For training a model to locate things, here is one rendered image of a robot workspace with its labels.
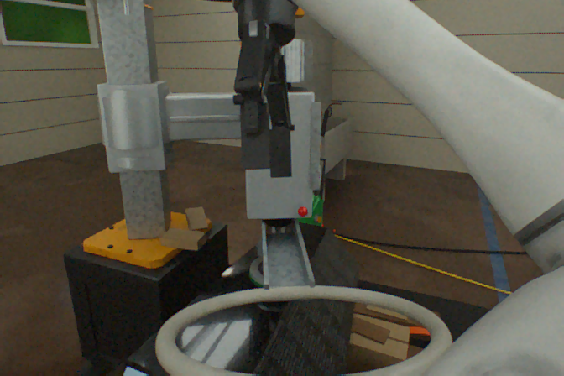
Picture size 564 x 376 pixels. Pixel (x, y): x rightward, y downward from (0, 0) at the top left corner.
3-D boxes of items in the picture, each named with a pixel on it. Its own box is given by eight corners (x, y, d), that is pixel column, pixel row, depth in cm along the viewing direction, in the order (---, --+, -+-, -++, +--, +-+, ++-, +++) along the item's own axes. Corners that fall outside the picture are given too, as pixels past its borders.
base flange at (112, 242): (79, 250, 179) (77, 241, 178) (148, 212, 223) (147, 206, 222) (157, 270, 162) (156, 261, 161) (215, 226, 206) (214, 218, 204)
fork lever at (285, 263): (252, 201, 152) (251, 190, 151) (296, 199, 153) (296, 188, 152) (249, 303, 85) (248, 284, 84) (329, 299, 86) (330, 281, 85)
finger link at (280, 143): (268, 128, 51) (270, 130, 52) (270, 177, 51) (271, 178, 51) (289, 127, 51) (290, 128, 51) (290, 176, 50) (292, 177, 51)
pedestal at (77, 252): (75, 375, 195) (51, 255, 175) (157, 302, 254) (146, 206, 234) (174, 418, 172) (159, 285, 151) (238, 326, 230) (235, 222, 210)
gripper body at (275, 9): (289, -14, 42) (291, 63, 41) (299, 22, 50) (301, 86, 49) (227, -5, 43) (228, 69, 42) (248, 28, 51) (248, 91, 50)
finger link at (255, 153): (268, 103, 38) (267, 101, 37) (270, 169, 37) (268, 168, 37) (242, 106, 39) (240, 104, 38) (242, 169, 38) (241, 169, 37)
